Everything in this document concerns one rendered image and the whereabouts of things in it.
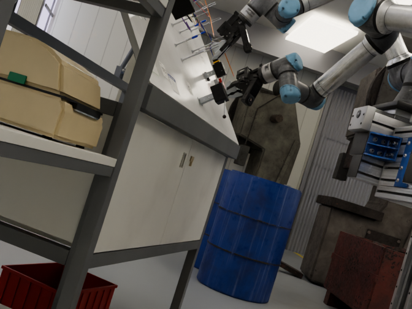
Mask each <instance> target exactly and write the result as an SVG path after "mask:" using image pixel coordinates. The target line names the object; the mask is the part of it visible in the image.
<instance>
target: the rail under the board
mask: <svg viewBox="0 0 412 309"><path fill-rule="evenodd" d="M140 111H141V112H143V113H145V114H147V115H148V116H150V117H152V118H154V119H156V120H158V121H160V122H162V123H164V124H166V125H167V126H169V127H171V128H173V129H175V130H177V131H178V132H180V133H182V134H184V135H186V136H188V137H190V138H192V139H194V140H195V141H197V142H199V143H201V144H203V145H205V146H206V147H209V148H211V149H212V150H215V151H216V152H218V153H220V154H222V155H224V156H227V157H228V158H232V159H237V156H238V153H239V150H240V146H239V145H237V144H236V143H235V142H233V141H232V140H231V139H229V138H227V137H226V136H225V135H223V134H222V133H220V132H219V131H217V130H216V129H215V128H213V127H212V126H210V125H209V124H207V123H206V122H205V121H203V120H201V119H200V118H199V117H198V116H196V115H195V114H193V113H192V112H190V111H189V110H188V109H186V108H184V107H183V106H182V105H180V104H179V103H177V102H176V101H175V100H173V99H172V98H170V97H169V96H168V95H166V94H164V93H163V92H162V91H160V90H159V89H157V88H156V87H155V86H153V85H150V84H148V86H147V90H146V92H145V95H144V99H143V102H142V105H141V108H140Z"/></svg>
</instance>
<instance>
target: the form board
mask: <svg viewBox="0 0 412 309"><path fill-rule="evenodd" d="M121 14H122V17H123V21H124V24H125V27H126V30H127V32H128V36H129V40H130V42H131V45H132V49H133V52H134V55H135V58H136V60H137V57H138V54H139V51H140V48H141V45H142V42H143V38H144V35H145V32H146V30H147V26H148V23H149V21H150V18H147V20H145V19H144V17H142V20H141V19H140V18H139V17H138V16H137V15H133V14H129V13H124V12H121ZM181 20H182V18H180V19H177V20H175V19H174V16H173V15H172V13H171V14H170V18H169V22H168V24H167V28H166V31H165V33H164V37H163V40H162V43H161V46H160V49H159V52H158V55H157V58H156V62H155V64H156V67H157V70H158V73H159V76H157V75H156V74H155V73H153V72H152V73H151V77H150V81H149V83H148V84H150V85H153V86H155V87H156V88H157V89H159V90H160V91H162V92H163V93H164V94H166V95H168V96H169V97H170V98H172V99H173V100H175V101H176V102H177V103H179V104H180V105H182V106H183V107H184V108H186V109H188V110H189V111H190V112H192V113H193V114H195V115H196V116H198V117H199V118H200V119H201V120H203V121H205V122H206V123H207V124H209V125H210V126H212V127H213V128H215V129H216V130H217V131H219V132H220V133H222V134H223V135H225V136H226V137H227V138H229V139H231V140H232V141H233V142H235V143H236V144H237V145H238V141H237V138H236V135H235V132H234V129H233V127H232V123H231V120H230V118H229V115H228V112H227V109H226V110H225V115H226V118H223V115H224V103H222V104H220V105H218V104H217V103H216V102H215V100H212V101H210V102H207V103H205V104H203V106H202V105H200V104H199V101H198V98H201V97H204V96H206V95H208V94H211V93H212V91H211V89H210V87H211V86H213V85H215V83H214V80H215V79H216V78H215V75H213V76H211V77H210V79H211V80H210V81H208V80H207V79H204V76H203V74H204V72H209V71H212V70H213V69H212V66H211V64H210V60H209V58H208V55H207V52H203V53H201V54H202V55H203V57H204V61H205V63H204V62H203V60H202V57H201V54H198V55H196V56H193V57H191V58H188V59H186V60H184V61H183V62H182V61H181V59H182V58H183V59H184V58H187V57H189V56H191V55H194V54H196V52H198V51H199V50H197V51H194V53H192V51H191V50H195V49H198V48H200V47H203V46H204V43H203V41H202V38H201V35H198V37H197V38H195V39H191V40H188V41H187V42H183V41H184V40H186V39H188V38H190V37H192V36H195V35H197V34H200V32H199V29H196V30H193V31H192V33H191V31H190V30H186V31H183V32H181V34H180V33H179V32H178V31H182V30H184V29H187V26H186V24H185V22H184V21H183V22H181V23H179V24H176V25H174V26H173V27H172V25H171V23H173V24H174V23H176V22H179V21H181ZM180 42H183V43H182V44H179V45H177V47H175V45H174V44H178V43H180ZM159 61H160V62H161V63H163V65H164V66H165V69H166V72H167V73H169V74H170V75H171V76H172V77H173V78H174V79H175V81H176V84H177V87H178V90H179V93H180V96H179V95H178V94H177V93H176V92H174V91H173V89H172V85H171V83H170V80H168V79H167V78H165V76H163V73H162V69H161V66H160V63H159ZM205 64H206V65H205ZM167 76H168V74H167ZM168 78H169V76H168ZM186 81H187V82H188V83H189V84H190V86H191V89H192V92H193V95H194V96H193V95H192V94H190V92H189V89H188V86H187V84H186ZM197 97H198V98H197Z"/></svg>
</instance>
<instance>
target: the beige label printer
mask: <svg viewBox="0 0 412 309"><path fill-rule="evenodd" d="M100 98H101V87H100V86H99V82H98V81H97V79H96V78H95V77H94V76H93V75H92V74H91V73H90V72H89V71H87V70H86V69H85V68H84V67H82V66H81V65H79V64H77V63H76V62H74V61H73V60H71V59H69V58H68V57H66V56H64V55H63V54H61V53H60V52H58V51H56V50H55V49H53V48H51V47H50V46H48V45H47V44H45V43H43V42H41V41H40V40H38V39H36V38H33V37H31V36H29V35H27V34H21V33H19V32H15V31H10V30H6V32H5V34H4V38H3V40H2V43H1V46H0V121H2V122H5V123H8V124H11V125H14V126H18V127H20V128H23V129H27V130H29V131H32V132H36V133H39V134H42V138H45V139H48V140H52V138H54V139H58V140H62V141H65V142H69V143H73V144H76V147H79V148H82V149H84V148H85V147H87V148H91V149H93V147H96V146H97V142H98V140H99V136H100V134H101V131H102V122H103V121H102V118H101V115H103V113H101V112H98V111H97V109H100Z"/></svg>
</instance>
